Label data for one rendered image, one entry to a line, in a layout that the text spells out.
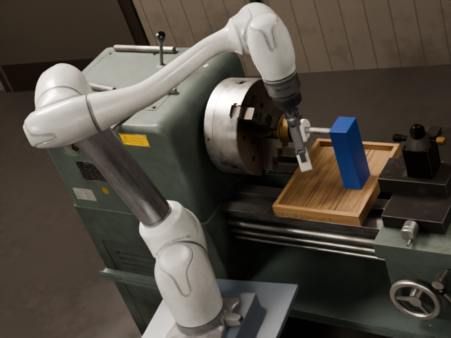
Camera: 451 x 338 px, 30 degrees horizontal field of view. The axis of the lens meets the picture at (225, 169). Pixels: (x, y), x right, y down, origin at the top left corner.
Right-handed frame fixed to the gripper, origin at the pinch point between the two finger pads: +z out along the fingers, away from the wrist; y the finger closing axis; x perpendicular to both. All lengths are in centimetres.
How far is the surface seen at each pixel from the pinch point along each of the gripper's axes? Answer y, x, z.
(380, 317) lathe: 0, 8, 69
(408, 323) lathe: 5, 16, 69
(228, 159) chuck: -31.0, -25.4, 16.8
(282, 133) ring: -33.3, -6.6, 13.7
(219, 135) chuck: -32.8, -25.6, 8.1
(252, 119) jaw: -31.9, -14.3, 4.9
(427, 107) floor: -189, 57, 123
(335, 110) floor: -210, 10, 123
